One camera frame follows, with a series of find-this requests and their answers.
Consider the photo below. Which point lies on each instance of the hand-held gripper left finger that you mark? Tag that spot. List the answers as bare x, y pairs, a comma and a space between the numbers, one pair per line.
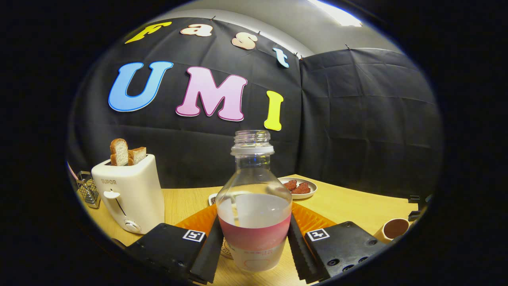
166, 246

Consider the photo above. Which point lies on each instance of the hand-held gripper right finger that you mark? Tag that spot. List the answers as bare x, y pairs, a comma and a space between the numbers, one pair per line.
345, 246

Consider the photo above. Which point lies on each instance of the round wooden coaster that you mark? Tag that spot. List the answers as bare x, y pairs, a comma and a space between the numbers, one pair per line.
227, 251

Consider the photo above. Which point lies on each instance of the clear juice bottle pink label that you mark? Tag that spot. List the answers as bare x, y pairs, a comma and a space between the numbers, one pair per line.
254, 238

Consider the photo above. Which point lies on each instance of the wooden table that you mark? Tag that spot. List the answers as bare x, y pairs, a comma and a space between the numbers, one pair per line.
341, 206

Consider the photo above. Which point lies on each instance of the white divided seasoning dish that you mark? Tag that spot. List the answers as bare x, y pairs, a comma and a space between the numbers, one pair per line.
212, 199

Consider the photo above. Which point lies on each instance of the white toaster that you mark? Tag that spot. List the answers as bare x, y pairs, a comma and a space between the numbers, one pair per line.
139, 186

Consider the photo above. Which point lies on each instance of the white oval plate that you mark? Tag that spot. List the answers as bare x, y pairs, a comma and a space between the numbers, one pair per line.
311, 184

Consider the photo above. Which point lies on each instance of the red meat piece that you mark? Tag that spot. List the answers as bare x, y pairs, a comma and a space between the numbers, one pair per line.
289, 185
302, 188

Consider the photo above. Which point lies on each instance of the clear drinking glass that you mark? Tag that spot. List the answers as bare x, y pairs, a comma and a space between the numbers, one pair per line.
89, 192

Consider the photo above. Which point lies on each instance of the toast slice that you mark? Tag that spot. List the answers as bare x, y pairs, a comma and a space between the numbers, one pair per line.
137, 156
119, 153

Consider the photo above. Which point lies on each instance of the pink striped straw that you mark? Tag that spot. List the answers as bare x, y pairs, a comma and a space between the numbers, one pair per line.
72, 170

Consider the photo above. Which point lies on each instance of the black backdrop cloth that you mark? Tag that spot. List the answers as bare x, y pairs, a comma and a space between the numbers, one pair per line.
357, 119

